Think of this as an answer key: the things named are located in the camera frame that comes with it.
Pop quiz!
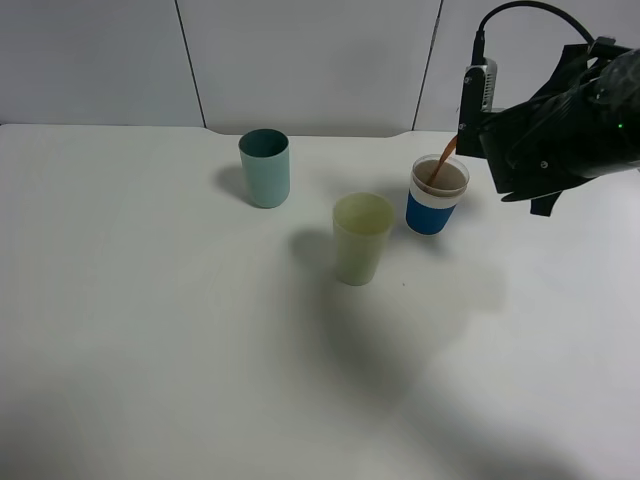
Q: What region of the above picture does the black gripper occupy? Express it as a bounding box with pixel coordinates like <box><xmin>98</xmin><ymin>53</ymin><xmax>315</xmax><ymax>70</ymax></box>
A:
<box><xmin>478</xmin><ymin>47</ymin><xmax>639</xmax><ymax>217</ymax></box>

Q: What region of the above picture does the clear drink bottle pink label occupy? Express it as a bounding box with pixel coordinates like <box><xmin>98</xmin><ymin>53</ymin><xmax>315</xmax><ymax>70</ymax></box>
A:
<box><xmin>443</xmin><ymin>136</ymin><xmax>458</xmax><ymax>159</ymax></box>

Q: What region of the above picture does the clear cup with blue sleeve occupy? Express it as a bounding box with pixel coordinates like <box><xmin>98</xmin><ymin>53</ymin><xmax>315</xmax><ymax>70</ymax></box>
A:
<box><xmin>405</xmin><ymin>155</ymin><xmax>470</xmax><ymax>235</ymax></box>

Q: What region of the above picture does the pale green plastic cup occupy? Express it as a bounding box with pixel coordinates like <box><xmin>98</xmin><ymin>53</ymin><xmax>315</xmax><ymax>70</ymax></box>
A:
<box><xmin>332</xmin><ymin>192</ymin><xmax>395</xmax><ymax>286</ymax></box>

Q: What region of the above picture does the teal plastic cup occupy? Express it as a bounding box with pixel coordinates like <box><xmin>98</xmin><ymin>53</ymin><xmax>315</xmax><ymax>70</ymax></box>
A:
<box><xmin>238</xmin><ymin>129</ymin><xmax>290</xmax><ymax>209</ymax></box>

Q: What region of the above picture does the black cable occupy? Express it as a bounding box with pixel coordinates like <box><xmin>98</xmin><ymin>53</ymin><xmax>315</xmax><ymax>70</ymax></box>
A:
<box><xmin>471</xmin><ymin>0</ymin><xmax>617</xmax><ymax>67</ymax></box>

